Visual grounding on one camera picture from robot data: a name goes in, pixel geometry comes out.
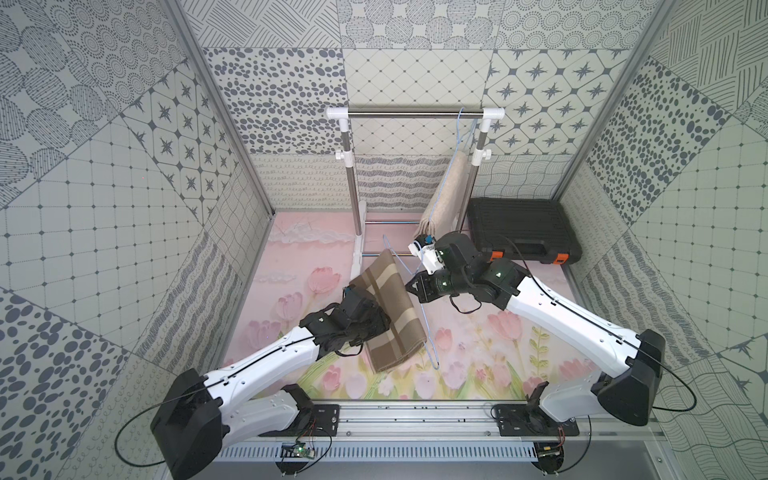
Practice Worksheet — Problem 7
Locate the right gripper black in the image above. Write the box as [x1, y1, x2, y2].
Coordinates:
[404, 266, 470, 301]

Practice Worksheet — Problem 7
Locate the brown plaid scarf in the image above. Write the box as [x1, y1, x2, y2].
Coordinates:
[351, 250, 427, 373]

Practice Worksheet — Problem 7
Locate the beige wool scarf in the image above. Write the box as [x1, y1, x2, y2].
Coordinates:
[414, 151, 471, 239]

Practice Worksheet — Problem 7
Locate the light blue wire hanger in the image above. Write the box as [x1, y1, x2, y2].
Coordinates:
[382, 234, 441, 371]
[434, 108, 478, 207]

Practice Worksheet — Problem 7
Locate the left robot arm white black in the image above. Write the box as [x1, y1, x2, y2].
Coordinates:
[150, 286, 391, 479]

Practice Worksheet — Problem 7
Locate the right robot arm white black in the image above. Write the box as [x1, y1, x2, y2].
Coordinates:
[406, 232, 666, 426]

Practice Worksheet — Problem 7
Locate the black plastic tool case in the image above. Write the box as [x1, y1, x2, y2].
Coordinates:
[467, 198, 582, 265]

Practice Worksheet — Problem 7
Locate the white steel clothes rack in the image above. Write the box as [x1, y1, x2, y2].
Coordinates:
[325, 107, 505, 278]

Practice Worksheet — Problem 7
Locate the green circuit board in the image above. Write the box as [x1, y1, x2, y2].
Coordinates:
[280, 441, 316, 460]

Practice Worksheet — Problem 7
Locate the right black controller box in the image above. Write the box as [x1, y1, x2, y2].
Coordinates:
[533, 443, 564, 475]

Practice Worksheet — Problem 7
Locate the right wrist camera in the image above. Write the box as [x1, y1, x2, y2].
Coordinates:
[408, 235, 444, 275]

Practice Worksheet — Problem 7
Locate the aluminium mounting rail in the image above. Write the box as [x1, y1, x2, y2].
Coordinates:
[222, 398, 664, 448]

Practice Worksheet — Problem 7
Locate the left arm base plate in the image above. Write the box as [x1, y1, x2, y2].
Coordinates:
[280, 404, 341, 437]

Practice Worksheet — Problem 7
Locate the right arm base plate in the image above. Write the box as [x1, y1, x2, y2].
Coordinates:
[491, 403, 580, 437]

